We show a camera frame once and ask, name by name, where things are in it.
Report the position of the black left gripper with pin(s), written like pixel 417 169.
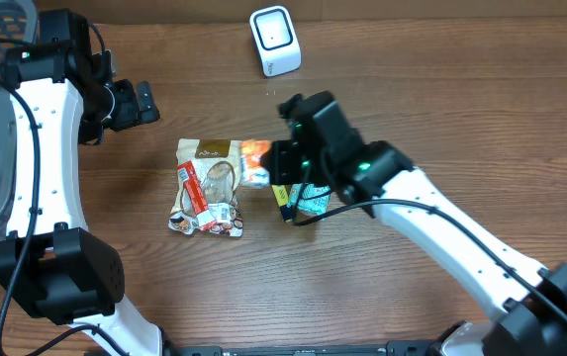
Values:
pixel 129 113

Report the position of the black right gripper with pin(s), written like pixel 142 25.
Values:
pixel 276 161

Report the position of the teal wet wipes pack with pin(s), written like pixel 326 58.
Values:
pixel 314 202

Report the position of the yellow highlighter marker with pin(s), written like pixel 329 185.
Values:
pixel 283 202

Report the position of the orange tissue pack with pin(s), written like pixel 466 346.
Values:
pixel 253 174

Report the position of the beige brown snack pouch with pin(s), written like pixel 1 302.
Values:
pixel 218 167

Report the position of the red stick sachet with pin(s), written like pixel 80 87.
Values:
pixel 191 184

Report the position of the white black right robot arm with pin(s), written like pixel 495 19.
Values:
pixel 524 301

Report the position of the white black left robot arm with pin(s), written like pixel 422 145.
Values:
pixel 64 94

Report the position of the white barcode scanner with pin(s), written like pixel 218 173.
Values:
pixel 276 41

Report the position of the black aluminium rail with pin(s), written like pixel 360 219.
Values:
pixel 391 348

